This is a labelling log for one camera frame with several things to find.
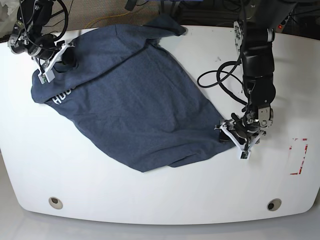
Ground right table cable grommet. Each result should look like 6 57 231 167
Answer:
266 198 282 212

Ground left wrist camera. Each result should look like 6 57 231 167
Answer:
238 149 251 161

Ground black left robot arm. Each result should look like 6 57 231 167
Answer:
216 0 297 157

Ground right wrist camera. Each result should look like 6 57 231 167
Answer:
38 70 55 85

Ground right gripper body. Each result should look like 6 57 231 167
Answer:
8 24 75 73

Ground yellow cable on floor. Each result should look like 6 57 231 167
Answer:
86 8 141 30

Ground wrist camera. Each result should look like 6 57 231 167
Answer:
238 149 251 161
38 70 55 85

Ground dark blue T-shirt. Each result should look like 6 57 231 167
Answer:
31 15 234 173

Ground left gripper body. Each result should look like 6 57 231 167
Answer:
230 103 274 151

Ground table cable grommet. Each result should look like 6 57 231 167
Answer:
48 197 63 210
266 198 282 212

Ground red tape rectangle marking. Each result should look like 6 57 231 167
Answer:
286 137 309 176

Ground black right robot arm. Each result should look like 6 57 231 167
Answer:
8 0 77 75

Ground left table cable grommet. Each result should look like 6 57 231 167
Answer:
48 197 63 210

